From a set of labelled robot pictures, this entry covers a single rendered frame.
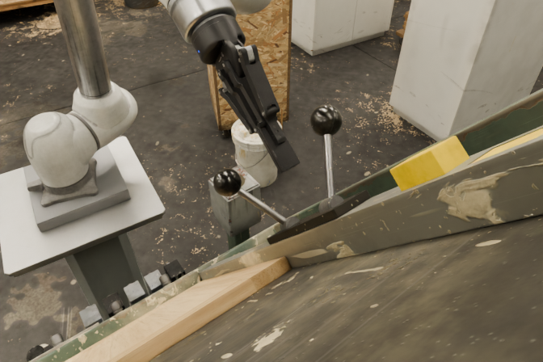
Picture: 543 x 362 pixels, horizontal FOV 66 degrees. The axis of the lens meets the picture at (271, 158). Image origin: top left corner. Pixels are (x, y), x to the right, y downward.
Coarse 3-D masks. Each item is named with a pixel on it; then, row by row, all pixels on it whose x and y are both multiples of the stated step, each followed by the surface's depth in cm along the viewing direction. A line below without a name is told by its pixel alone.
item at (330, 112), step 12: (324, 108) 48; (336, 108) 48; (312, 120) 48; (324, 120) 47; (336, 120) 47; (324, 132) 48; (336, 132) 48; (324, 144) 48; (324, 156) 48; (324, 204) 45; (336, 204) 44
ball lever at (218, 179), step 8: (216, 176) 54; (224, 176) 53; (232, 176) 54; (216, 184) 54; (224, 184) 53; (232, 184) 53; (240, 184) 55; (224, 192) 54; (232, 192) 54; (240, 192) 55; (248, 192) 55; (248, 200) 55; (256, 200) 55; (264, 208) 55; (272, 216) 56; (280, 216) 56; (280, 224) 57; (288, 224) 55
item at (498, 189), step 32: (480, 160) 26; (512, 160) 23; (384, 192) 41; (416, 192) 31; (448, 192) 28; (480, 192) 26; (512, 192) 24; (352, 224) 39; (384, 224) 35; (416, 224) 32; (448, 224) 29; (480, 224) 27; (256, 256) 65; (288, 256) 54; (320, 256) 47
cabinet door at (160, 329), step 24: (264, 264) 59; (288, 264) 55; (192, 288) 93; (216, 288) 67; (240, 288) 52; (168, 312) 72; (192, 312) 50; (216, 312) 50; (120, 336) 77; (144, 336) 56; (168, 336) 47; (72, 360) 84; (96, 360) 59; (120, 360) 45; (144, 360) 46
